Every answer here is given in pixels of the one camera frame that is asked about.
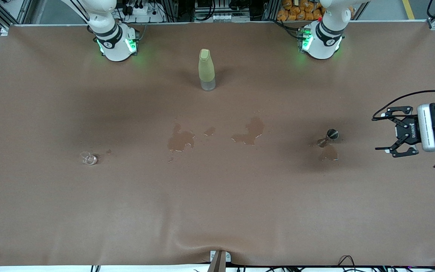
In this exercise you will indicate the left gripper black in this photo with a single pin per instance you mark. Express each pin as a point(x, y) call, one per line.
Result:
point(408, 131)

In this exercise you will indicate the steel jigger cup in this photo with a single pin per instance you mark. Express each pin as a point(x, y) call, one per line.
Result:
point(332, 134)

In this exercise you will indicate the clear glass measuring cup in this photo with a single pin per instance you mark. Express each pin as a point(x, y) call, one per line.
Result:
point(90, 160)

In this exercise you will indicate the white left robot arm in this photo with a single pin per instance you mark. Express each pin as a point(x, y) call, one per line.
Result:
point(323, 41)

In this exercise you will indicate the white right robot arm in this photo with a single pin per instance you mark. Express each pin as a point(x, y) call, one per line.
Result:
point(111, 41)

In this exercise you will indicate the orange snack packets pile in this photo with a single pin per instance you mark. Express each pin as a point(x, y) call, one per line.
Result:
point(293, 13)

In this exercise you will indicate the small brown liquid puddle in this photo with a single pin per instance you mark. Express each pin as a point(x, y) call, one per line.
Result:
point(210, 131)

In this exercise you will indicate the brown table mat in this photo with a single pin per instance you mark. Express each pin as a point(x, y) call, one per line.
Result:
point(217, 207)

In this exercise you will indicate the yellow-green bottle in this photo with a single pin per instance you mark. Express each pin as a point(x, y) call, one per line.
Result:
point(206, 68)

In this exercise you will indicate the white power strip with plugs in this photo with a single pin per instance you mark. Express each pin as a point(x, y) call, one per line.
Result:
point(140, 10)

